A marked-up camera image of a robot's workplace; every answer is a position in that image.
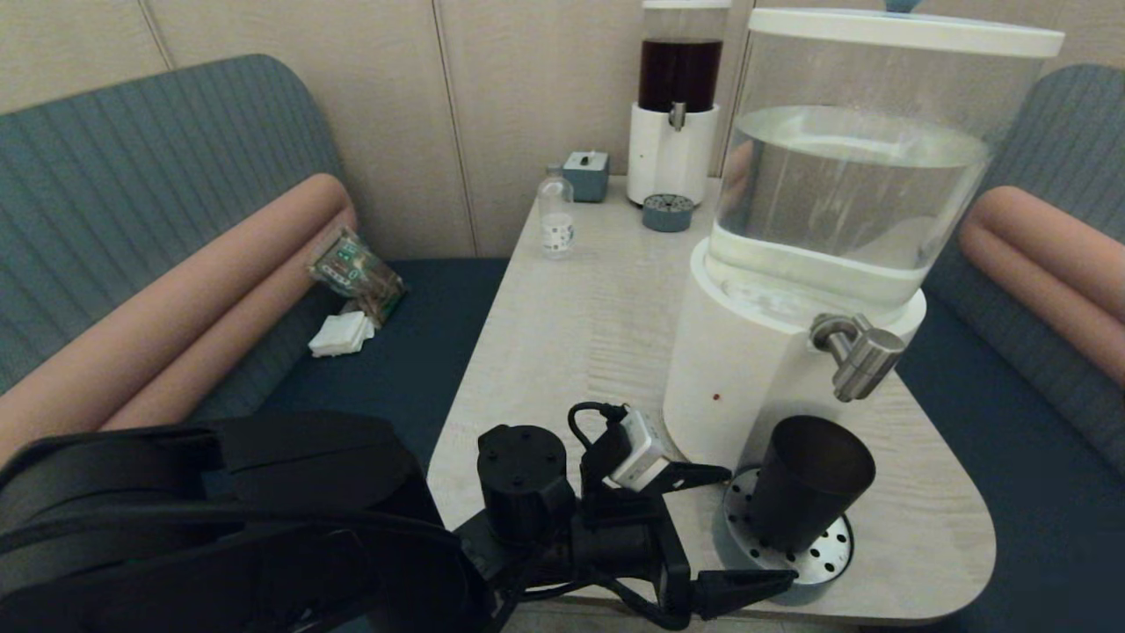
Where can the small clear plastic bottle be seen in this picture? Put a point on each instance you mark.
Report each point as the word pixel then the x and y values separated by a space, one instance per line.
pixel 557 221

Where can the black plastic cup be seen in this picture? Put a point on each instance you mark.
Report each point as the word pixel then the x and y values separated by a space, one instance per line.
pixel 809 483

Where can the pink bolster cushion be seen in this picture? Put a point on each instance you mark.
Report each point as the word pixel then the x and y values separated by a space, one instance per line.
pixel 176 343
pixel 1055 264

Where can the green brown snack packet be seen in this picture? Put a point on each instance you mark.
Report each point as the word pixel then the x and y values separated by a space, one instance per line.
pixel 356 271

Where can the small blue drip tray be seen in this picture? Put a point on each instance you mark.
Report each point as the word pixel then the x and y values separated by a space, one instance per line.
pixel 668 214

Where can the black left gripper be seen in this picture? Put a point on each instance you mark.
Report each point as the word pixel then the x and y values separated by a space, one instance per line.
pixel 624 536

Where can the small dark drink dispenser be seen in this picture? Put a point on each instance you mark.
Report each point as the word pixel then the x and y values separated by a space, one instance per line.
pixel 668 158

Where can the large blue steel drip tray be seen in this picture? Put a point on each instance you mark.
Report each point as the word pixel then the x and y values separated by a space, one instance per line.
pixel 817 563

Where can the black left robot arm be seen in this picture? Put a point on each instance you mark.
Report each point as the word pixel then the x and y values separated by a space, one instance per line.
pixel 264 475

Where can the white napkin stack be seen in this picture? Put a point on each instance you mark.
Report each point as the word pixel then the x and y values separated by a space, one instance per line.
pixel 343 334

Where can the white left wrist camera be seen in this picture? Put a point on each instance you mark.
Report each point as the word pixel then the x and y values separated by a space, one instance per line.
pixel 639 450

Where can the teal bench sofa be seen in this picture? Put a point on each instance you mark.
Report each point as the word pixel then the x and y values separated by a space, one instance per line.
pixel 1011 492
pixel 132 158

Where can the blue-grey tissue box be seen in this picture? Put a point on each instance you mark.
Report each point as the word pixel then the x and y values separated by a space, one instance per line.
pixel 586 178

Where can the large clear water dispenser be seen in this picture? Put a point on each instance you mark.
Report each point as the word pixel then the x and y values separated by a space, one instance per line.
pixel 844 202

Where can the large steel dispenser tap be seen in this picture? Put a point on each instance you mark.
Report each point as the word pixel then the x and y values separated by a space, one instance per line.
pixel 860 356

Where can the small steel dispenser tap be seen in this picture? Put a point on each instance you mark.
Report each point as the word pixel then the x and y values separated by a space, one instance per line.
pixel 678 116

